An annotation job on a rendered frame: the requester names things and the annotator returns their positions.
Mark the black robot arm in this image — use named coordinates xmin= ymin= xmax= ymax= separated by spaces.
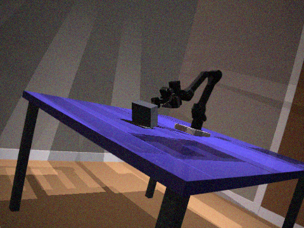
xmin=160 ymin=70 xmax=222 ymax=131

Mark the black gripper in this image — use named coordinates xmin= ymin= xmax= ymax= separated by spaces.
xmin=151 ymin=95 xmax=181 ymax=108

